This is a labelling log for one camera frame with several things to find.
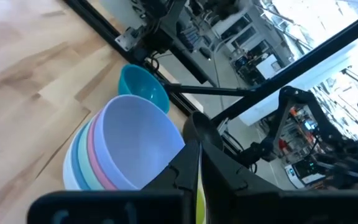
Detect blue bowl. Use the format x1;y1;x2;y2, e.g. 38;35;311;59
70;132;91;191

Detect teal bowl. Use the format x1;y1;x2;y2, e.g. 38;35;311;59
117;64;170;114

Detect black bowl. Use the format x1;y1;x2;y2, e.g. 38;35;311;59
182;111;224;152

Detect green translucent bowl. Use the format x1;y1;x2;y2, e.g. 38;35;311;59
195;146;208;224

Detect lavender bowl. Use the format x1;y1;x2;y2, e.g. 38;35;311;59
93;95;186;190

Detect black aluminium table frame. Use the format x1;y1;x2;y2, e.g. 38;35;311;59
62;0;358;156

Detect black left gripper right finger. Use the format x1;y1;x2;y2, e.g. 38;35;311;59
201;142;358;224

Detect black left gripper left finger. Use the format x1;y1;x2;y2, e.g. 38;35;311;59
26;141;200;224

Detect pink bowl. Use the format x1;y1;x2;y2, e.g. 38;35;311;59
87;113;119;191

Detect mint green bowl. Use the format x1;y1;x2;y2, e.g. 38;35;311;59
77;123;105;191

